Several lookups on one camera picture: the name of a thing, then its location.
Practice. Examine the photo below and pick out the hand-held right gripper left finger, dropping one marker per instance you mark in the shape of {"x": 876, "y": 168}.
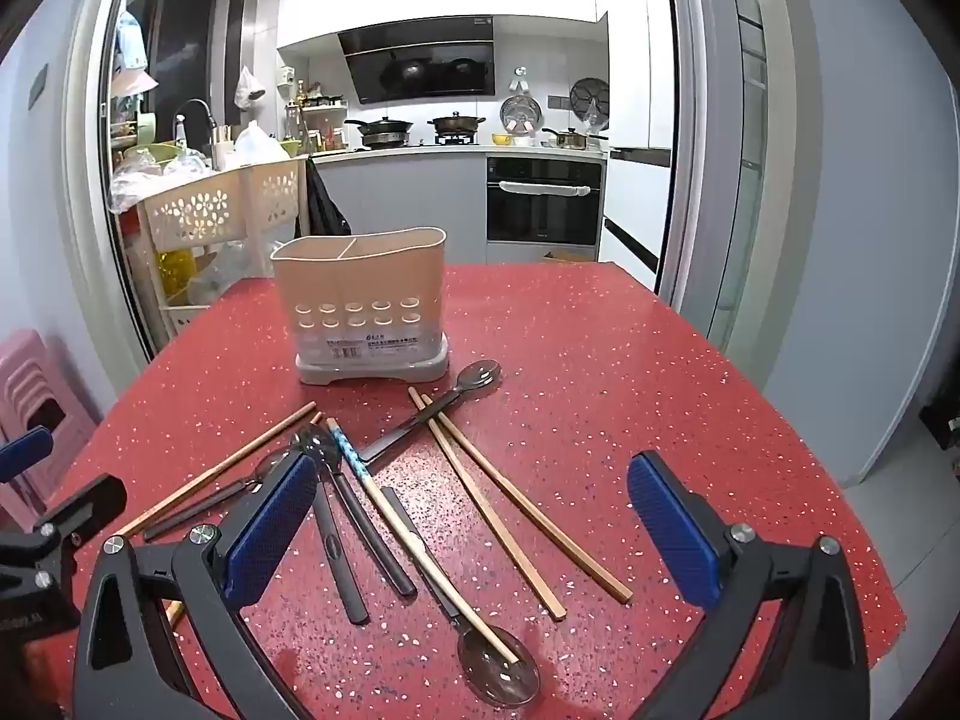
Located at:
{"x": 270, "y": 525}

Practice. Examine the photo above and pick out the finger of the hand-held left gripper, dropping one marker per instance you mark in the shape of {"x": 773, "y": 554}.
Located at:
{"x": 86, "y": 499}
{"x": 21, "y": 450}

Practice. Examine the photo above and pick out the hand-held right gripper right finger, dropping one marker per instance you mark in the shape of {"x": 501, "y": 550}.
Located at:
{"x": 671, "y": 532}

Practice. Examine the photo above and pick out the blue patterned wooden chopstick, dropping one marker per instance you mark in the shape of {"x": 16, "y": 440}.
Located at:
{"x": 352, "y": 456}

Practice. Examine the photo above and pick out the beige plastic utensil holder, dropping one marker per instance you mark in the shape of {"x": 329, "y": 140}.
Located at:
{"x": 360, "y": 277}

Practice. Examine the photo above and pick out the pink plastic stool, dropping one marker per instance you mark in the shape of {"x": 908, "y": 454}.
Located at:
{"x": 37, "y": 382}

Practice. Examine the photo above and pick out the yellow oil bottle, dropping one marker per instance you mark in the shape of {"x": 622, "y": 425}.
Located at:
{"x": 176, "y": 274}

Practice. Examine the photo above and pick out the crumpled clear plastic bag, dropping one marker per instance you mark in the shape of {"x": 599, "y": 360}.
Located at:
{"x": 142, "y": 180}
{"x": 225, "y": 274}

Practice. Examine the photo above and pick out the beige plastic storage cart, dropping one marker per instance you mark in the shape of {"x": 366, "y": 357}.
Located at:
{"x": 195, "y": 214}

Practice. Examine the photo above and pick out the cardboard box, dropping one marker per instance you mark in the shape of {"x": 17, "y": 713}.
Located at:
{"x": 570, "y": 256}

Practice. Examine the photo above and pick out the black jacket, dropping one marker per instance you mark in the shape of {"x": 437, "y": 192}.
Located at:
{"x": 322, "y": 202}

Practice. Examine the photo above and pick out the pale green pot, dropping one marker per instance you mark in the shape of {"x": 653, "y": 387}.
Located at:
{"x": 146, "y": 129}

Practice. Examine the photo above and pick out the black built-in oven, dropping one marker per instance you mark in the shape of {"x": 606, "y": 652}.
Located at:
{"x": 540, "y": 214}

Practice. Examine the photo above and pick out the white refrigerator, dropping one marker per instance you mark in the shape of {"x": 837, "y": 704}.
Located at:
{"x": 637, "y": 187}

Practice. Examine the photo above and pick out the spray bottle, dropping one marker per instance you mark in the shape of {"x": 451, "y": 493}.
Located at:
{"x": 181, "y": 135}

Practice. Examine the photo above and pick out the grey base cabinets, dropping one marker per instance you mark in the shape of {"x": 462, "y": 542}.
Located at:
{"x": 420, "y": 195}

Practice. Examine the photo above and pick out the green plastic basket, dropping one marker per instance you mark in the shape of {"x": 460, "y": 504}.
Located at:
{"x": 291, "y": 147}

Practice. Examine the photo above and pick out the black kitchen faucet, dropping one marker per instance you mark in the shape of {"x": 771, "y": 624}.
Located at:
{"x": 201, "y": 105}

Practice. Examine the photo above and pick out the small steel saucepan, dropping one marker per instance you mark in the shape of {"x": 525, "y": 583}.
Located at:
{"x": 574, "y": 139}

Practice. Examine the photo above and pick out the black wok with lid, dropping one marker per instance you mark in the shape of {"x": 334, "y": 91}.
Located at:
{"x": 382, "y": 129}

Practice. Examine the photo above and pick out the hanging white plastic bag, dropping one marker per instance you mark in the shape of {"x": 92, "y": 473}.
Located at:
{"x": 246, "y": 90}

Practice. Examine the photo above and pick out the white spice rack with bottles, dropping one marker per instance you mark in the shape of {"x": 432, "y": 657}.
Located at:
{"x": 322, "y": 101}

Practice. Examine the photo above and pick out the dark cooking pot with lid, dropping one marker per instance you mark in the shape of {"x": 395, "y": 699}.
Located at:
{"x": 456, "y": 124}

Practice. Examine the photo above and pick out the round steel steamer plate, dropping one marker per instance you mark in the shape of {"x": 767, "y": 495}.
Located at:
{"x": 521, "y": 114}

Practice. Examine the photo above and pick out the black range hood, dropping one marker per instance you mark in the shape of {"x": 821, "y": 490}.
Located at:
{"x": 420, "y": 71}

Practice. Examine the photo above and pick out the grey wall switch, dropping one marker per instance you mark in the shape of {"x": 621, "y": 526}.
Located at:
{"x": 39, "y": 86}

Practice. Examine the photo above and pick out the grey sliding door frame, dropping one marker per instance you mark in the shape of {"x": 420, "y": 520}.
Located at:
{"x": 720, "y": 165}

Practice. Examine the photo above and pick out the white wall hook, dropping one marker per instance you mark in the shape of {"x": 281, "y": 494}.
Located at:
{"x": 519, "y": 78}

